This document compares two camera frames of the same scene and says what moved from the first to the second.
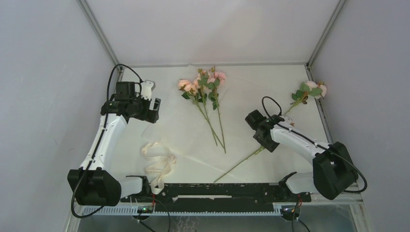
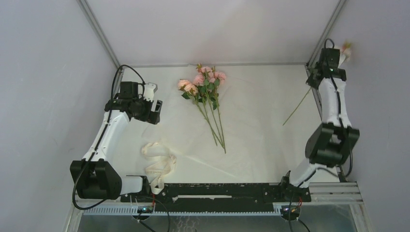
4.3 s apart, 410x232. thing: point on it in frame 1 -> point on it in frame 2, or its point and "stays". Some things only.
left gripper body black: x=142 y=107 stays
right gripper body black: x=270 y=145 -> x=311 y=82
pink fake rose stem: x=308 y=91 -> x=346 y=48
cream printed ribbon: x=154 y=149 stays
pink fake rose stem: x=203 y=93 stays
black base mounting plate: x=216 y=197 stays
